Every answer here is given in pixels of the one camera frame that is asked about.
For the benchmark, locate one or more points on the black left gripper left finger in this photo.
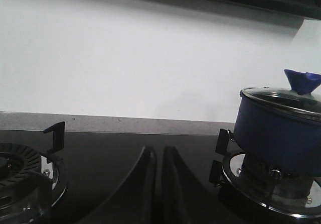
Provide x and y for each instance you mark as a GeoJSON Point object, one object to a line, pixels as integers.
{"type": "Point", "coordinates": [132, 201]}

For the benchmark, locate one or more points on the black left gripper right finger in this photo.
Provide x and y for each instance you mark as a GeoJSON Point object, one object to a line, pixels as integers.
{"type": "Point", "coordinates": [184, 198]}

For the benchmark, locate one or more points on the glass pot lid blue knob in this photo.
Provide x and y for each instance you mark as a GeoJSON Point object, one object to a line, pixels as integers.
{"type": "Point", "coordinates": [297, 101]}

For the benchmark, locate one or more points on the dark blue cooking pot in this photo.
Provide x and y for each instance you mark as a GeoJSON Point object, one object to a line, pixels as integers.
{"type": "Point", "coordinates": [289, 143]}

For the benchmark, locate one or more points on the black glass gas cooktop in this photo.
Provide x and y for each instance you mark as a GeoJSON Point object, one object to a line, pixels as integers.
{"type": "Point", "coordinates": [98, 163]}

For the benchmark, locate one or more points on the right gas burner with grate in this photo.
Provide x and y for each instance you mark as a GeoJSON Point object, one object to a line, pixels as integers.
{"type": "Point", "coordinates": [281, 193]}

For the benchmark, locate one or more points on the gas burner with grate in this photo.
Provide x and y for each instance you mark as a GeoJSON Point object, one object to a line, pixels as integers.
{"type": "Point", "coordinates": [32, 182]}
{"type": "Point", "coordinates": [281, 193]}

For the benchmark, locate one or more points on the left gas burner with grate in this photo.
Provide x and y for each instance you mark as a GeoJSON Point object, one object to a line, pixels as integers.
{"type": "Point", "coordinates": [32, 182]}

